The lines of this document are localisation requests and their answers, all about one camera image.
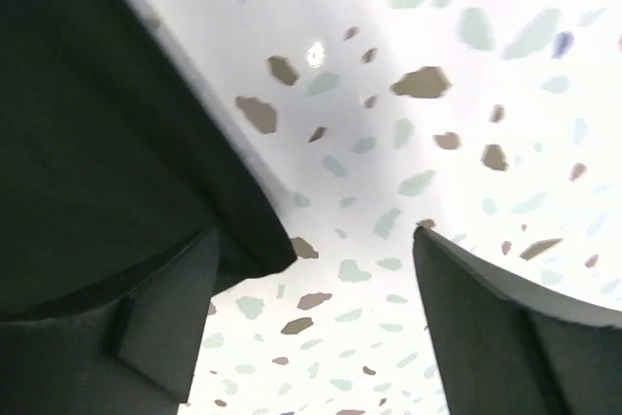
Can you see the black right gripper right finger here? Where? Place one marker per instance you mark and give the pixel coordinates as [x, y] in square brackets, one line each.
[506, 345]

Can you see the black t-shirt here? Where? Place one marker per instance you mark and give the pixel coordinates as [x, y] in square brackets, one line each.
[108, 159]

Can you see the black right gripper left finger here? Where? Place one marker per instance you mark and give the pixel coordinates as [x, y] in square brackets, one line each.
[127, 345]

